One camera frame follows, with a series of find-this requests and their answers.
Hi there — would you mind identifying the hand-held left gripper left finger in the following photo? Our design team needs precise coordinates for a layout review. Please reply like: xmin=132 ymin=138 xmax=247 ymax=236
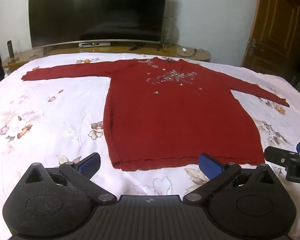
xmin=21 ymin=152 xmax=117 ymax=205

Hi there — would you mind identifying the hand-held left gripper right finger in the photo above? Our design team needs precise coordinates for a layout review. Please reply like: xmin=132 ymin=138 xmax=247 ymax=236
xmin=184 ymin=153 xmax=278 ymax=204

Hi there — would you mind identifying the red knit sweater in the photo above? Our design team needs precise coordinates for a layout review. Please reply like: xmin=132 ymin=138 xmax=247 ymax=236
xmin=21 ymin=57 xmax=290 ymax=172

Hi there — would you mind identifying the floral white bed sheet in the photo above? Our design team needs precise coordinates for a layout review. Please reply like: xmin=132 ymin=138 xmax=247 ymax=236
xmin=0 ymin=52 xmax=300 ymax=240

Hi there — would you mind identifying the silver set-top box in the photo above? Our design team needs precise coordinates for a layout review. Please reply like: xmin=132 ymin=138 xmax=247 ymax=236
xmin=79 ymin=42 xmax=111 ymax=48

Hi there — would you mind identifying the wooden television stand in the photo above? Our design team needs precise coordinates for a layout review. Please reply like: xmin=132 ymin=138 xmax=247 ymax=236
xmin=2 ymin=41 xmax=212 ymax=68

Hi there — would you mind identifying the brown wooden door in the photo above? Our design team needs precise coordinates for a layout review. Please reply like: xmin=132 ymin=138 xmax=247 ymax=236
xmin=241 ymin=0 xmax=300 ymax=80

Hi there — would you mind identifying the large black television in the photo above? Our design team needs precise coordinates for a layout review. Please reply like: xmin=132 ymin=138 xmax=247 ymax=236
xmin=28 ymin=0 xmax=169 ymax=49

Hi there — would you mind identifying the metal door handle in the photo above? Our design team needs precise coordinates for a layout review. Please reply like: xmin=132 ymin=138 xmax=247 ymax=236
xmin=249 ymin=39 xmax=262 ymax=57

